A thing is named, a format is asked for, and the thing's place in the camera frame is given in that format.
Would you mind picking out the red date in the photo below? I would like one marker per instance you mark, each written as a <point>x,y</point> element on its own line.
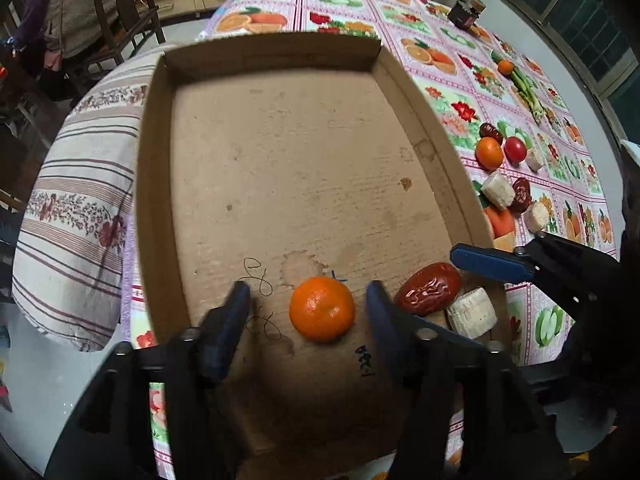
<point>521,195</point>
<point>429,287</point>
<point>491,133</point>

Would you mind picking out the small orange mandarin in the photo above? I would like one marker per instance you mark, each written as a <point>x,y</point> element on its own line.
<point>322,310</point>
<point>505,67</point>

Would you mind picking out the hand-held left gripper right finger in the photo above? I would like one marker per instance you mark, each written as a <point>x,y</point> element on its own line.
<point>382,320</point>

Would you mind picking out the red tomato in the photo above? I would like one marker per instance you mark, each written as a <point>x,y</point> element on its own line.
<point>515,149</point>

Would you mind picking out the large orange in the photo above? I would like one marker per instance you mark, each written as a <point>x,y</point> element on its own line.
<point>489,154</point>

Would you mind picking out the dark framed window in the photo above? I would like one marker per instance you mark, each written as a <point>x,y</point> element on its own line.
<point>575,15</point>

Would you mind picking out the green leafy vegetables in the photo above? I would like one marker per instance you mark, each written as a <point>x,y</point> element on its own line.
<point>525,90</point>

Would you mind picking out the dark wooden chair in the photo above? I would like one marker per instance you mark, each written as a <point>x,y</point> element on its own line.
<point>132,15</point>

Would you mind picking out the shallow cardboard box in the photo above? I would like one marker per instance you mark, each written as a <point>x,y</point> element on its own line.
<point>300,160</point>

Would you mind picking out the dark glass jar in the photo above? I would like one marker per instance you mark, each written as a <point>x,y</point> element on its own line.
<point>465,14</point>

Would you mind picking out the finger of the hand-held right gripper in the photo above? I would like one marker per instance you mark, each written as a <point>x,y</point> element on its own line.
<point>490,261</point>

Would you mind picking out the striped cushion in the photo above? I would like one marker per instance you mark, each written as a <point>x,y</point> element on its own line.
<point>75,185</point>

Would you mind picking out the fruit print tablecloth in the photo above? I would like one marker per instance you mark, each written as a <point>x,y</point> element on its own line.
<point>350,10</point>

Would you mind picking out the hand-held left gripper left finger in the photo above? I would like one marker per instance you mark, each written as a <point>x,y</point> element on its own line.
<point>232,325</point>

